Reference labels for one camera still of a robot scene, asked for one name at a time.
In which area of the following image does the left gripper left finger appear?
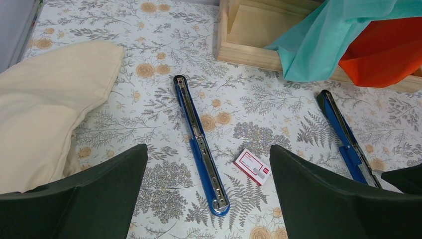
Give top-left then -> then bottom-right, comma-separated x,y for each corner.
0,144 -> 148,239

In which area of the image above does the teal t-shirt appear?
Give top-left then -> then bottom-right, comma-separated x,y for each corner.
265,0 -> 422,82

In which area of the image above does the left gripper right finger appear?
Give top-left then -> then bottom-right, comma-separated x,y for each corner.
270,145 -> 422,239

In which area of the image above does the red white staples box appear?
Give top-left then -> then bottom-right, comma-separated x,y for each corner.
234,149 -> 271,186

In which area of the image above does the floral table mat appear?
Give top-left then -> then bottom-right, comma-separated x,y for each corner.
25,0 -> 422,239

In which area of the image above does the blue stapler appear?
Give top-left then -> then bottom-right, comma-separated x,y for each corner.
173,75 -> 230,217
316,90 -> 382,188

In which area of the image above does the orange t-shirt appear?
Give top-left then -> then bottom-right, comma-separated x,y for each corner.
339,17 -> 422,88

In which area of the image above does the beige cloth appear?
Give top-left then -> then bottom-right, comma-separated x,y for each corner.
0,40 -> 125,193

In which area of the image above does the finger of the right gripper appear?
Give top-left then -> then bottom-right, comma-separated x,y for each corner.
381,164 -> 422,195

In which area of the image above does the wooden clothes rack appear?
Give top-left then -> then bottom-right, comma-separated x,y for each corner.
216,0 -> 422,92

